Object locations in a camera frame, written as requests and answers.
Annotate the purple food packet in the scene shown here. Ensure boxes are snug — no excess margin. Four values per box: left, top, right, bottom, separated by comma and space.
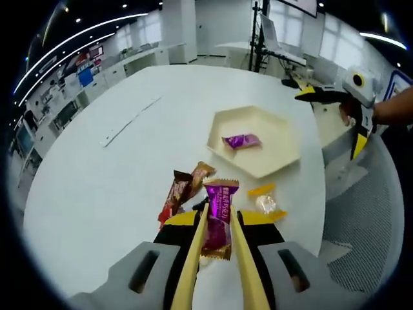
199, 177, 240, 261
221, 133, 263, 151

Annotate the person's right hand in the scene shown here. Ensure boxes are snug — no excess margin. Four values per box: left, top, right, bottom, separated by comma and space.
337, 96, 358, 127

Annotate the cream hexagonal container tray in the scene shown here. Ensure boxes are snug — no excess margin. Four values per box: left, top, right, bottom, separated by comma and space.
205, 104, 302, 180

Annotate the white square pillar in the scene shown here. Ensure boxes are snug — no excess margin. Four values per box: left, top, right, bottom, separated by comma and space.
161, 0, 198, 65

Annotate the grey mesh office chair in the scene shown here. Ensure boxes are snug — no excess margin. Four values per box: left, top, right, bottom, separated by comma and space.
312, 101, 407, 293

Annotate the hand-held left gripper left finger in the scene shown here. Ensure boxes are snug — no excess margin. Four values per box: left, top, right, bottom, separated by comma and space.
67, 209, 203, 310

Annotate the black tripod stand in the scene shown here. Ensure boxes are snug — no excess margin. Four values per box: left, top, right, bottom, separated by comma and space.
247, 0, 270, 72

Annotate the blue framed sign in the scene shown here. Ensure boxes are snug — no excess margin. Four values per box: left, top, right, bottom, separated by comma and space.
385, 69, 413, 104

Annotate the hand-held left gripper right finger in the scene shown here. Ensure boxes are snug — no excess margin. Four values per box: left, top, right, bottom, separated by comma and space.
236, 209, 370, 310

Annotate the blue box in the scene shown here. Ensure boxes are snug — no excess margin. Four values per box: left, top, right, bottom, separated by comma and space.
79, 68, 95, 87

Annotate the white cabinet row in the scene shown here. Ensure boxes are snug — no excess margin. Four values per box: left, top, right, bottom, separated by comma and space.
15, 45, 170, 181

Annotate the dark brown food bar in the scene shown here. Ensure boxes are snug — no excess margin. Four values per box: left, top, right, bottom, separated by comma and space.
157, 169, 194, 231

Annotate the white tilted panel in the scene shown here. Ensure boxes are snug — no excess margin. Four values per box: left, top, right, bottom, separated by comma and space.
260, 14, 282, 52

